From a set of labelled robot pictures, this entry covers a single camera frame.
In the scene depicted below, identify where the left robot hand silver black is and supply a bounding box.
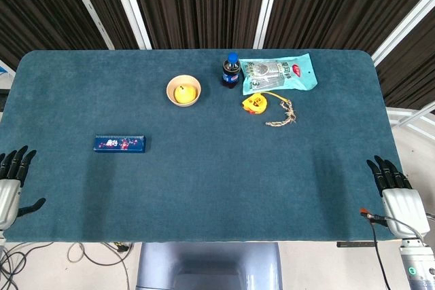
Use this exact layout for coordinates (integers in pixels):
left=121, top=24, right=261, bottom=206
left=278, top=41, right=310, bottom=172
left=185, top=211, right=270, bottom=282
left=0, top=145, right=46, bottom=236

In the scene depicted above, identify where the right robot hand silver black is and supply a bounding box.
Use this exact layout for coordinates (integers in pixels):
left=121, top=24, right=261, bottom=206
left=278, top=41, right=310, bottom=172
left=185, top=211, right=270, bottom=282
left=366, top=155, right=431, bottom=239

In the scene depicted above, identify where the blue glasses box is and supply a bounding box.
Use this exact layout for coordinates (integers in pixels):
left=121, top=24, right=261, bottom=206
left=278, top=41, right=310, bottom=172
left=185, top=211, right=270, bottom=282
left=93, top=134, right=147, bottom=153

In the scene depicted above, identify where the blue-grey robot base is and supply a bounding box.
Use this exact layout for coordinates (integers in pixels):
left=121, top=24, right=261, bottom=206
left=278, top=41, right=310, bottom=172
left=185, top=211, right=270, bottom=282
left=135, top=242, right=283, bottom=290

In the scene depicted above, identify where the white board blue mark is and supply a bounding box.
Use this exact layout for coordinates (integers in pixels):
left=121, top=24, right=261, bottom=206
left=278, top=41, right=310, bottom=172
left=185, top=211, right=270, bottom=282
left=0, top=60, right=16, bottom=111

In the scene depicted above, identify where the wide white pillar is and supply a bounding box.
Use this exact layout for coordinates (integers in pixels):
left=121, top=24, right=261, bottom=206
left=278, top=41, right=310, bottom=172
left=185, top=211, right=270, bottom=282
left=107, top=0, right=153, bottom=50
left=371, top=0, right=435, bottom=67
left=253, top=0, right=283, bottom=50

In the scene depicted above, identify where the teal snack bag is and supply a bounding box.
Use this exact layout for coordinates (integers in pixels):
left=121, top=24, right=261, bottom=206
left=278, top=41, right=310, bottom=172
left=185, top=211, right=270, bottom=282
left=239, top=52, right=319, bottom=96

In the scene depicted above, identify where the teal table cloth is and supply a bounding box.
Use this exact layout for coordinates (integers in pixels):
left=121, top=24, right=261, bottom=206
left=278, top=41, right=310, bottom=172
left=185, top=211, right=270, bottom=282
left=0, top=48, right=405, bottom=244

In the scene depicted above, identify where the beige ribbed bowl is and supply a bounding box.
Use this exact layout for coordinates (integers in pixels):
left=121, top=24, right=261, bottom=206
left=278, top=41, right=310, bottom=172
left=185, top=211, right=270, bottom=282
left=166, top=74, right=202, bottom=108

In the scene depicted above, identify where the thin white pillar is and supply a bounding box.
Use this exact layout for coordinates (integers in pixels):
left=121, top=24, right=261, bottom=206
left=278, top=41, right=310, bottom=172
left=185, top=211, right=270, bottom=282
left=62, top=0, right=115, bottom=50

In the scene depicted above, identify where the Pepsi cola bottle blue cap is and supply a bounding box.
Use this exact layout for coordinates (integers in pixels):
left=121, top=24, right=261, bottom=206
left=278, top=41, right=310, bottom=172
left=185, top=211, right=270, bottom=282
left=222, top=52, right=241, bottom=90

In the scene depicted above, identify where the dark brown pleated curtain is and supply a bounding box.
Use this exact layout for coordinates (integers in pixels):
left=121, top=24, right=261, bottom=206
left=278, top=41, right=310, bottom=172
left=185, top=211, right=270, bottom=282
left=0, top=0, right=435, bottom=109

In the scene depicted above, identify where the black cable orange plug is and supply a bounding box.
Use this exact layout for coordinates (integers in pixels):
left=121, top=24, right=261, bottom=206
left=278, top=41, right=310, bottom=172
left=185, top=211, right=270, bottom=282
left=359, top=206, right=425, bottom=290

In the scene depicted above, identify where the black table edge bracket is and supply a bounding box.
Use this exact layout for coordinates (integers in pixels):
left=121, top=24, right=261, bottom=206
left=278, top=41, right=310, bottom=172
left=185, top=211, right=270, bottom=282
left=336, top=241, right=379, bottom=248

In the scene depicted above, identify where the black floor cable bundle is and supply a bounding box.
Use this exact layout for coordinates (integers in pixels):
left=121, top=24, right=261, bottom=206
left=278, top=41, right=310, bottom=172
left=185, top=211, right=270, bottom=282
left=0, top=241, right=54, bottom=290

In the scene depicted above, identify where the grey floor cable loop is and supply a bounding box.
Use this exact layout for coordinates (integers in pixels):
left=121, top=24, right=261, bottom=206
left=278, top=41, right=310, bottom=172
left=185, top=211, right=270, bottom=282
left=67, top=242, right=134, bottom=290

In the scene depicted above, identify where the white aluminium frame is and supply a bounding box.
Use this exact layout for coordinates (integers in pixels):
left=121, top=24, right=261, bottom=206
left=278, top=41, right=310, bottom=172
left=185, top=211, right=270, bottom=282
left=385, top=105, right=435, bottom=134

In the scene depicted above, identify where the braided beige rope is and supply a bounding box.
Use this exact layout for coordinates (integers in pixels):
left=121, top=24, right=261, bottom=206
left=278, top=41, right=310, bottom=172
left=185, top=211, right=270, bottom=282
left=265, top=98, right=297, bottom=127

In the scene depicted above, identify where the yellow toy with rope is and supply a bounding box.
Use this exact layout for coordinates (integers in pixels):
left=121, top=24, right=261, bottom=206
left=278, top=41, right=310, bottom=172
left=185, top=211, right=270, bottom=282
left=241, top=90, right=283, bottom=115

